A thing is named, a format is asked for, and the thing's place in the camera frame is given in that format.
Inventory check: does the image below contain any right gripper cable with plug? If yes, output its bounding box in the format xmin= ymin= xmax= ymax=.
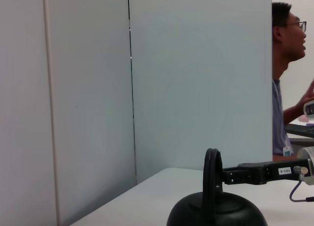
xmin=289 ymin=165 xmax=314 ymax=203

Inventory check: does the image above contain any black computer keyboard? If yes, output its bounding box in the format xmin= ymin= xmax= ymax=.
xmin=285 ymin=123 xmax=314 ymax=139

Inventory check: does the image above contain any white office desk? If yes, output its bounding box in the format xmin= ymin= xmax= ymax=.
xmin=286 ymin=131 xmax=314 ymax=146

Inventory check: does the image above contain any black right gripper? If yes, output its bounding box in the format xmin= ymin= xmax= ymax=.
xmin=213 ymin=158 xmax=310 ymax=195

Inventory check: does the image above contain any black round teapot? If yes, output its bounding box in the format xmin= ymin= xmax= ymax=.
xmin=166 ymin=147 xmax=269 ymax=226

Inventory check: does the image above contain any blue white id badge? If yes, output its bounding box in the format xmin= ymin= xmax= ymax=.
xmin=283 ymin=140 xmax=294 ymax=158

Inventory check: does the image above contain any person in purple shirt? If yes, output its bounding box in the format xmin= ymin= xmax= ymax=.
xmin=271 ymin=1 xmax=314 ymax=162

